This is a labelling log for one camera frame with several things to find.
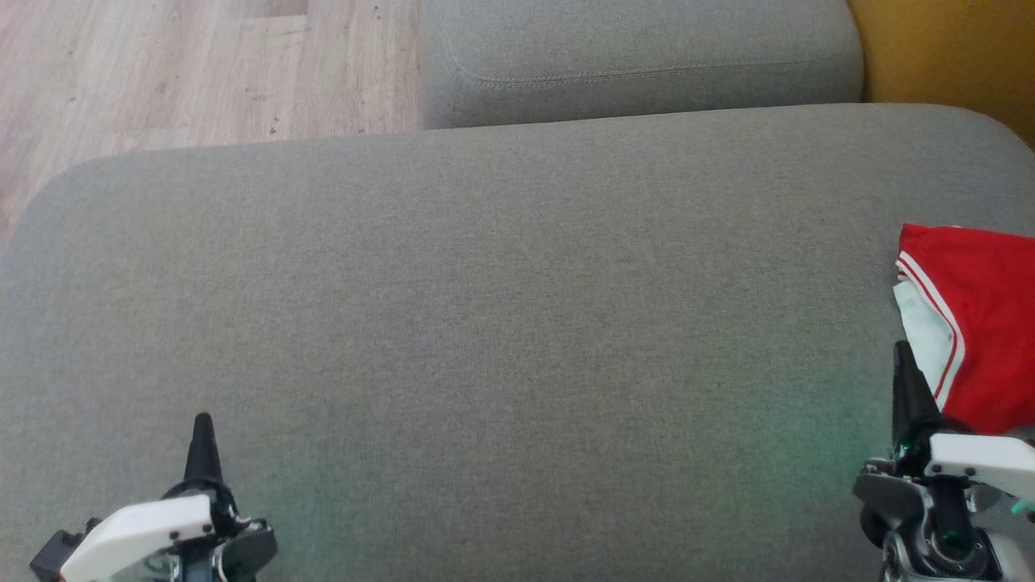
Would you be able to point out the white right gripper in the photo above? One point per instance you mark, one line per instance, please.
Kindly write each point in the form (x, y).
(978, 461)

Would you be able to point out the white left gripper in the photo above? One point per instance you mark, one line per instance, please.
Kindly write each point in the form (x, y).
(137, 529)

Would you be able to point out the red Bulls basketball jersey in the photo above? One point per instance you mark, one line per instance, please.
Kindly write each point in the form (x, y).
(994, 323)

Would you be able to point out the grey sofa seat cushion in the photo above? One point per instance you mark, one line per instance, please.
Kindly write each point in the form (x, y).
(485, 364)

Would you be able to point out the yellow upholstered object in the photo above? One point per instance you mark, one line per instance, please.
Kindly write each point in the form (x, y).
(954, 56)

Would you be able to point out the grey sofa back cushion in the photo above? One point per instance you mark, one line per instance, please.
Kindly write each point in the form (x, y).
(639, 56)

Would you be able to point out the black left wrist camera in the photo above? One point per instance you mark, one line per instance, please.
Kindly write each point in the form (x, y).
(61, 550)

